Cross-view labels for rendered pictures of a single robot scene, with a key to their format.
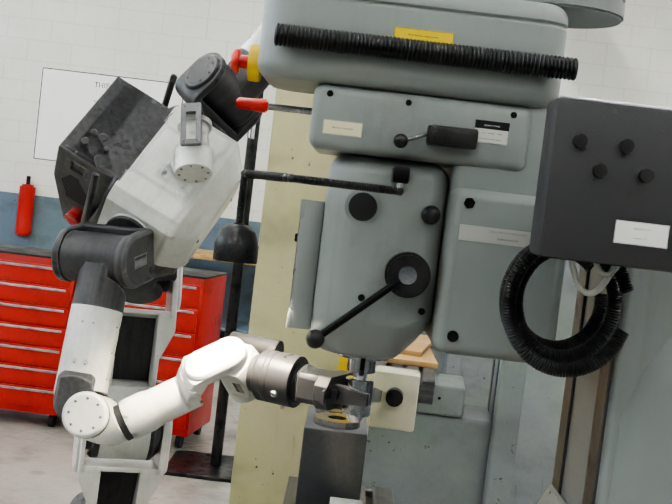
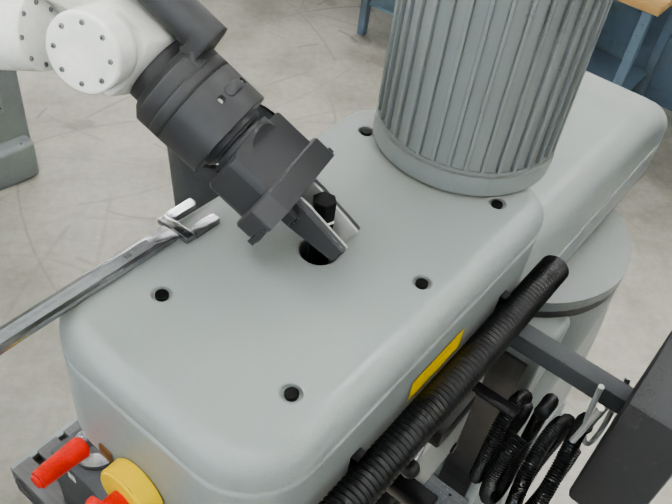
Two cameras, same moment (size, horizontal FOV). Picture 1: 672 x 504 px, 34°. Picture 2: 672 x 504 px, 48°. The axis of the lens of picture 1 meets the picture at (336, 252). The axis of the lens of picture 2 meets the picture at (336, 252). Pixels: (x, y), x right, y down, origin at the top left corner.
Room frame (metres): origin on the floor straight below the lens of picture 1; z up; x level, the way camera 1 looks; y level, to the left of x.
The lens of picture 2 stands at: (1.54, 0.35, 2.36)
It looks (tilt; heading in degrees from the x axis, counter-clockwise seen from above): 44 degrees down; 302
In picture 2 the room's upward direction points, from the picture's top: 9 degrees clockwise
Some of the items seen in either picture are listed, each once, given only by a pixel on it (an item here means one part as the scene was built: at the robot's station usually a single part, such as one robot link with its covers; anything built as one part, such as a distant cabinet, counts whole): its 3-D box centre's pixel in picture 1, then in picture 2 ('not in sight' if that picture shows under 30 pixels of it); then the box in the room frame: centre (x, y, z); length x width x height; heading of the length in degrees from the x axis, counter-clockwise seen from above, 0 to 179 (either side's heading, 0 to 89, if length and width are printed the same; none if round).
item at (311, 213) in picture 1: (306, 264); not in sight; (1.81, 0.05, 1.45); 0.04 x 0.04 x 0.21; 89
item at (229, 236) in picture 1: (236, 241); not in sight; (1.79, 0.16, 1.47); 0.07 x 0.07 x 0.06
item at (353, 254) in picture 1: (377, 257); not in sight; (1.81, -0.07, 1.47); 0.21 x 0.19 x 0.32; 179
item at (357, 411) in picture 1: (357, 399); not in sight; (1.81, -0.06, 1.23); 0.05 x 0.05 x 0.05
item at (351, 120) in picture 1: (416, 132); not in sight; (1.81, -0.11, 1.68); 0.34 x 0.24 x 0.10; 89
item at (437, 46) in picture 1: (425, 52); (448, 382); (1.66, -0.10, 1.79); 0.45 x 0.04 x 0.04; 89
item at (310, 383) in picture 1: (308, 385); not in sight; (1.85, 0.02, 1.24); 0.13 x 0.12 x 0.10; 156
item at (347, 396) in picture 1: (349, 397); not in sight; (1.78, -0.05, 1.24); 0.06 x 0.02 x 0.03; 66
